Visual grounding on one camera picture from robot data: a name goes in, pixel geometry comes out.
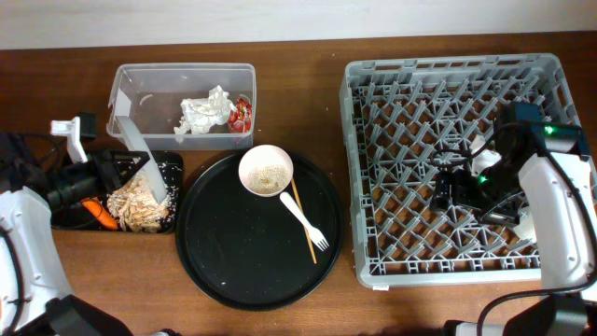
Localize orange carrot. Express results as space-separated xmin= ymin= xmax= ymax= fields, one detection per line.
xmin=81 ymin=198 xmax=118 ymax=231

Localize peanut shells and rice scraps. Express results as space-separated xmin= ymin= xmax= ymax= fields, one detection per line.
xmin=106 ymin=173 xmax=172 ymax=233

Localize grey plate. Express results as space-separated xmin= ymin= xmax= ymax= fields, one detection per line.
xmin=116 ymin=116 xmax=167 ymax=203

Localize white cup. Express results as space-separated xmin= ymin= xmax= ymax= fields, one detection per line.
xmin=512 ymin=206 xmax=536 ymax=244

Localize white tissue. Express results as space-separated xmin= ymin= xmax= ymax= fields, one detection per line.
xmin=174 ymin=85 xmax=237 ymax=144

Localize red snack wrapper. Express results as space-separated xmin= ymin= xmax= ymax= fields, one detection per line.
xmin=228 ymin=96 xmax=253 ymax=133

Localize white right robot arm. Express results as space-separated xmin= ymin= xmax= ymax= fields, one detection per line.
xmin=430 ymin=102 xmax=596 ymax=335

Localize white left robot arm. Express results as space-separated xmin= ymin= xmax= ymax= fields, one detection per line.
xmin=1 ymin=118 xmax=153 ymax=335

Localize clear plastic waste bin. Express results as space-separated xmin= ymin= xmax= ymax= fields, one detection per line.
xmin=106 ymin=63 xmax=257 ymax=150

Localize grey dishwasher rack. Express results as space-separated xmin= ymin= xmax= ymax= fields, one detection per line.
xmin=340 ymin=53 xmax=578 ymax=289

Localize black rectangular tray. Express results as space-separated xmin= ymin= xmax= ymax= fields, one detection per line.
xmin=51 ymin=151 xmax=184 ymax=233

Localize white plastic fork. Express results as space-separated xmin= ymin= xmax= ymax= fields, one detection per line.
xmin=279 ymin=191 xmax=329 ymax=251

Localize round black serving tray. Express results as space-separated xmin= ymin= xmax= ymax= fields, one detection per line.
xmin=175 ymin=153 xmax=344 ymax=311

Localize pink bowl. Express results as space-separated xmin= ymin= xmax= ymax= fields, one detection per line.
xmin=238 ymin=145 xmax=294 ymax=197

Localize rice crumbs in bowl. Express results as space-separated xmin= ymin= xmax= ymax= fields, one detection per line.
xmin=247 ymin=165 xmax=290 ymax=195

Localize wooden chopstick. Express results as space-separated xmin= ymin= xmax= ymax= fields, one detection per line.
xmin=289 ymin=176 xmax=318 ymax=265

